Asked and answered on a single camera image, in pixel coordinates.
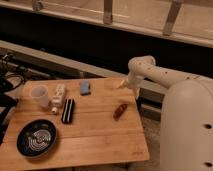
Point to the cream pointed gripper finger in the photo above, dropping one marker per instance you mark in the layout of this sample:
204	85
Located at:
122	84

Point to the black ceramic bowl white swirls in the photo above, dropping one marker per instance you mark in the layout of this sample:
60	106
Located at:
36	138

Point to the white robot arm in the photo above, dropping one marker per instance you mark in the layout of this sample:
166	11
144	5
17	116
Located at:
186	131

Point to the small brown wooden object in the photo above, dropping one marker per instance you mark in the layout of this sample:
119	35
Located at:
119	111

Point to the blue sponge block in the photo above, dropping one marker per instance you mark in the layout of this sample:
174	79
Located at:
84	87

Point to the small white bottle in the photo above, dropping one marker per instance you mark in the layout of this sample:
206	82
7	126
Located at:
58	98

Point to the black equipment with cables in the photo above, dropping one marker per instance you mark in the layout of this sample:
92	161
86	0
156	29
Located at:
6	101

